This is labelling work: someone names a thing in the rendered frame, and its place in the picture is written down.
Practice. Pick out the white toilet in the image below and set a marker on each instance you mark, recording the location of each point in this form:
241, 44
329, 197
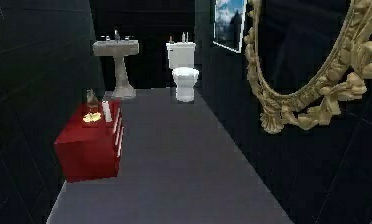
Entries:
182, 66

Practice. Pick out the small brown bottle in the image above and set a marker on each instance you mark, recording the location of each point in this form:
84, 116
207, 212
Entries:
171, 40

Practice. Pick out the small white bottle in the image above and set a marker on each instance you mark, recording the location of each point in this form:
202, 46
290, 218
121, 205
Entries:
183, 37

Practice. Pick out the white upright box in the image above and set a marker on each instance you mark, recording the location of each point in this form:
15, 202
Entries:
106, 110

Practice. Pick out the yellow round dish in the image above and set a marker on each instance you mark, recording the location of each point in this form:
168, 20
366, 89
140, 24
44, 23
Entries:
92, 117

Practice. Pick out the framed sky picture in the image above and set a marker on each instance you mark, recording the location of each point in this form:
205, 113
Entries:
229, 23

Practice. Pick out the red chest of drawers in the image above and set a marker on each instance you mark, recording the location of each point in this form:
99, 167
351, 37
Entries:
90, 146

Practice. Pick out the silver sink faucet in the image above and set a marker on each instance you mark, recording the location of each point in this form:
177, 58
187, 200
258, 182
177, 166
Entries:
116, 35

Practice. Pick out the gold ornate framed mirror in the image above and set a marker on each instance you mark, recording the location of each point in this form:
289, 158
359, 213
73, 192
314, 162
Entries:
314, 100

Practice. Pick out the grey pedestal sink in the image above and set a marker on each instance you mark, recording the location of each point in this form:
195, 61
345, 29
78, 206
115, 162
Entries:
119, 50

